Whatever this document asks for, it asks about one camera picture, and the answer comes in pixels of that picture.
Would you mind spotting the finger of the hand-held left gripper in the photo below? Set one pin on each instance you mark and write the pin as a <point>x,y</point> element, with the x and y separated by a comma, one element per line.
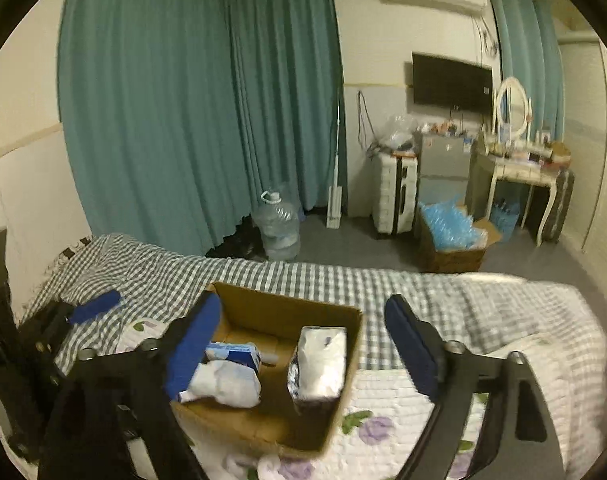
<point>95,306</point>

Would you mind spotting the white flat mop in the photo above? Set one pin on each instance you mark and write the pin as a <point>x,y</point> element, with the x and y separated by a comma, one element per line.
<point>334,200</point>

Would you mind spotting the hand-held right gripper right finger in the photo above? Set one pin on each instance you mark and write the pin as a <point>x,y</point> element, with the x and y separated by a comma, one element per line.
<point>414,352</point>

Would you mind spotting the clear plastic bag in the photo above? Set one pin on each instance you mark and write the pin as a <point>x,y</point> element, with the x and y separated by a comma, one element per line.
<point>397,132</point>

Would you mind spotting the black wall television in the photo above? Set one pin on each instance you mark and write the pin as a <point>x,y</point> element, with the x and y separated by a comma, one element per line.
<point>451,82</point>

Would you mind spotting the white floral quilt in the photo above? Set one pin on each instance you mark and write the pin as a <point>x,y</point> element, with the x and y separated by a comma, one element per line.
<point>383,425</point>

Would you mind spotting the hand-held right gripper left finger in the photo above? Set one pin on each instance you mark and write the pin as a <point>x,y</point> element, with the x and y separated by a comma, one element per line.
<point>193,347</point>

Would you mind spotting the grey checked blanket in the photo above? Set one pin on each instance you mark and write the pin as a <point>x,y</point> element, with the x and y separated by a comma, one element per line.
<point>303,282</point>

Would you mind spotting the white suitcase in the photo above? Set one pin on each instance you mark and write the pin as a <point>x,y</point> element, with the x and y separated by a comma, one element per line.
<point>391,190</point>

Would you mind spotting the white tissue packet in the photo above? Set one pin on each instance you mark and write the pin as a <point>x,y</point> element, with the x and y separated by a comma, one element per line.
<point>317,362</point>

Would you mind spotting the small grey fridge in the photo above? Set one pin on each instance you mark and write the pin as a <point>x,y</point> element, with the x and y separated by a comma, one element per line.
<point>444,170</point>

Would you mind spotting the wide teal curtain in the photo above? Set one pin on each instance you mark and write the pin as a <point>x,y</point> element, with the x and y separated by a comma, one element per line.
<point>143,110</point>

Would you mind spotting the lying white packet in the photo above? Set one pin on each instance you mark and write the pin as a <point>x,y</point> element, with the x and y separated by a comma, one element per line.
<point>228,385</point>

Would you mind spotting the white and blue packet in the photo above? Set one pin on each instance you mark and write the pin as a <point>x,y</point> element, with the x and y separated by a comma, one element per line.
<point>236,352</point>

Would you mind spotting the white oval vanity mirror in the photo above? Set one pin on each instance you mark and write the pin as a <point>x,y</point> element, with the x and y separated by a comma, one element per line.
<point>512,107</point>

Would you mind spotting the dark shoes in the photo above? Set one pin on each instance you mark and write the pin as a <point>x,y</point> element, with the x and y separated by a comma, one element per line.
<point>236,245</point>

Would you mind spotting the cardboard box with flaps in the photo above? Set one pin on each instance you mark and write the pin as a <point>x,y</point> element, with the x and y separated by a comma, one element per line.
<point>456,257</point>

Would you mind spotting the large clear water jug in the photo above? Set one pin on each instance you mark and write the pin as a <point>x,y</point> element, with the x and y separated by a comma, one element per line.
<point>278,230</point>

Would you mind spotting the pile of blue plastic bottles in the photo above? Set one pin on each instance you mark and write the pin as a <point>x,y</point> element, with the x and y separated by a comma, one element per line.
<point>448,227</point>

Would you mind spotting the narrow teal curtain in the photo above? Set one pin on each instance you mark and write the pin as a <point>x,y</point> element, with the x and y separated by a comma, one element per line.
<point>528,60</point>

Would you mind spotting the white vanity table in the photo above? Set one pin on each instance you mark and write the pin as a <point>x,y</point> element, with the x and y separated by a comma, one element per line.
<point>513,170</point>

